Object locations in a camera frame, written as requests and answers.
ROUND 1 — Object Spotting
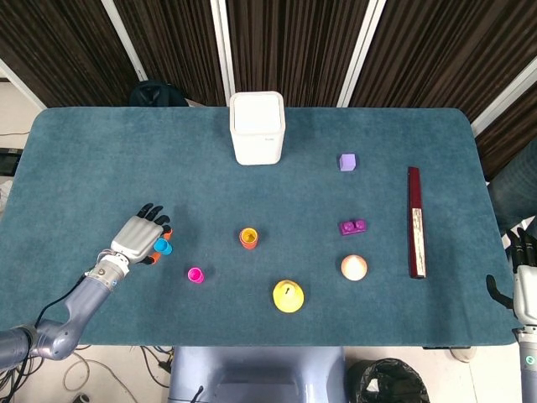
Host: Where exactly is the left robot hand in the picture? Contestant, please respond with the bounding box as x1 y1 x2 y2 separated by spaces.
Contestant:
110 202 175 266

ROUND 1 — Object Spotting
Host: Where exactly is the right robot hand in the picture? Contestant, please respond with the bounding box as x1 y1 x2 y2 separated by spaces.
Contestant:
485 226 537 327

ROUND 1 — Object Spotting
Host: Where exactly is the white shoe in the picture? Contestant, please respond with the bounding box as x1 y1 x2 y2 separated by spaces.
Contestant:
451 346 478 364

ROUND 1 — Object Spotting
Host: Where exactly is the teal table cloth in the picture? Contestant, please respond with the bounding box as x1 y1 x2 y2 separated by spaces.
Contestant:
0 107 525 348

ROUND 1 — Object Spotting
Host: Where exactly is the person in blue jeans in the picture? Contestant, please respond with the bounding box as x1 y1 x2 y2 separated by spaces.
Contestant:
488 138 537 230

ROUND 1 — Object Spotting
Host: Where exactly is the orange plastic cup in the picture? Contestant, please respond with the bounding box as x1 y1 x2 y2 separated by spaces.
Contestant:
238 228 258 251

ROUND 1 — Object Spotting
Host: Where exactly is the black office chair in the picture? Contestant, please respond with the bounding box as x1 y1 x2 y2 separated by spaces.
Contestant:
128 80 190 107

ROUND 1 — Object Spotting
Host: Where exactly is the black floor device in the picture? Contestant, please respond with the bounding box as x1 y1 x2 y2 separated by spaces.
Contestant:
0 146 23 176

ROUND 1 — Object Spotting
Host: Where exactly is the dark red folded fan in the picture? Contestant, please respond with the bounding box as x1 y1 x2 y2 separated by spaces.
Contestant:
407 166 428 280

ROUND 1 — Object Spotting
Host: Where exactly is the white square bin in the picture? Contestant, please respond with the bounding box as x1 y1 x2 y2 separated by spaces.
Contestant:
229 91 288 166

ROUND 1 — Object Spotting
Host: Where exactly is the yellow toy pear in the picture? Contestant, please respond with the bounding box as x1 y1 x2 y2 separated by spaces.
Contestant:
272 280 305 314

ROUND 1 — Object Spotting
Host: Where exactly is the black bagged trash bin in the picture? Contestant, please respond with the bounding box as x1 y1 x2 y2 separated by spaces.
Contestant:
347 358 430 403

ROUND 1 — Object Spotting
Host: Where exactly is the toy peach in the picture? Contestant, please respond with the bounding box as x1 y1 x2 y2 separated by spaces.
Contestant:
340 254 369 281

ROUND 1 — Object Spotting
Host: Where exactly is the blue-grey robot torso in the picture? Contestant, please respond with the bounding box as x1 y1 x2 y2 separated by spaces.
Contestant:
168 346 347 403

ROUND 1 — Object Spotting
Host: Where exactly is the purple toy brick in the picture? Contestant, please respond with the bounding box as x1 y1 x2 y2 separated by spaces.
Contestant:
338 218 368 237

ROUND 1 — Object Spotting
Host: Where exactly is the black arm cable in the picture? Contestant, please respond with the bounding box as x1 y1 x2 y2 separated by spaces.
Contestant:
32 271 91 332

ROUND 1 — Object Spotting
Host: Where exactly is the black plugged floor cable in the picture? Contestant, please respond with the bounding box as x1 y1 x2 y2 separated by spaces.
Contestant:
140 344 174 374

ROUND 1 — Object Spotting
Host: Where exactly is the white floor cable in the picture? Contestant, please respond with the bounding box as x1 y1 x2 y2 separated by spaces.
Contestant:
62 359 139 403

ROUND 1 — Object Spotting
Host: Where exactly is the black floor cable bundle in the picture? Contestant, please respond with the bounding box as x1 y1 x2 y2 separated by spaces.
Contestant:
0 344 91 394

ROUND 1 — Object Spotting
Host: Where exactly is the white partition post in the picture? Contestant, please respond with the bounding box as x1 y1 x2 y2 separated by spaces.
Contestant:
100 0 148 83
209 0 236 106
0 58 47 110
472 62 537 132
337 0 387 107

